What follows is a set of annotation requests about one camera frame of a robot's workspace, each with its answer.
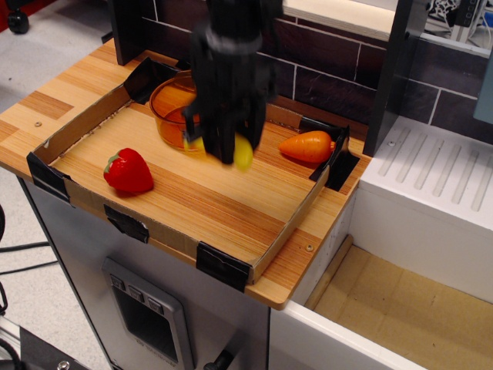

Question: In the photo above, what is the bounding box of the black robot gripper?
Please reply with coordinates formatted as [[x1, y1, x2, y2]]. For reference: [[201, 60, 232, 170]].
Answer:
[[184, 22, 276, 165]]

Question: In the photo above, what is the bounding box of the yellow toy banana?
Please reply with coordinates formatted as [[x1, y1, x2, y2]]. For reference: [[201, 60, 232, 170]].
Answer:
[[183, 133, 253, 171]]

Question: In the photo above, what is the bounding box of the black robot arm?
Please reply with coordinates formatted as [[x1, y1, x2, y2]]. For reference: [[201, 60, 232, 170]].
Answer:
[[183, 1, 283, 165]]

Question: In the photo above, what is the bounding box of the transparent orange plastic pot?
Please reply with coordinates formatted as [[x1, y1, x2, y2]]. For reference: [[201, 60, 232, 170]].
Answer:
[[149, 70, 220, 153]]

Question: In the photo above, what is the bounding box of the taped cardboard fence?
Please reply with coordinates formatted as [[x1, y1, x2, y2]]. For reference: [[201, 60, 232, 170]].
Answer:
[[27, 59, 367, 290]]

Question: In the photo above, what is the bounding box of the orange toy carrot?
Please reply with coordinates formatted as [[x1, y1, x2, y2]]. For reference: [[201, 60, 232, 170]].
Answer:
[[278, 130, 336, 163]]

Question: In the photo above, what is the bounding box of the red toy strawberry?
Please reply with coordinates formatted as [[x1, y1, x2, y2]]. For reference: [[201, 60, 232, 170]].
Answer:
[[103, 148, 154, 193]]

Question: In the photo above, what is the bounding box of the grey toy oven cabinet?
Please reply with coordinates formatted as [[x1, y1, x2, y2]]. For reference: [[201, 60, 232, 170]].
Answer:
[[22, 181, 270, 369]]

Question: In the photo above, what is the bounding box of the white toy sink unit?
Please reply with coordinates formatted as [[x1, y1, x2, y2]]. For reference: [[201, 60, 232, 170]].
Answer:
[[269, 118, 492, 369]]

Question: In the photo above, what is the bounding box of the black oven knob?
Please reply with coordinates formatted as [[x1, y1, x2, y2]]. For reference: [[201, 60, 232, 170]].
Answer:
[[203, 350, 234, 370]]

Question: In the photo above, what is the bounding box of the dark grey upright post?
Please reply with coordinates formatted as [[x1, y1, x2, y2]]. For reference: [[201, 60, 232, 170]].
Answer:
[[363, 0, 429, 156]]

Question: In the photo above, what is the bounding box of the black floor cable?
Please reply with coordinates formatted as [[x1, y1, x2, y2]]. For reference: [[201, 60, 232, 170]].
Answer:
[[0, 241, 59, 276]]

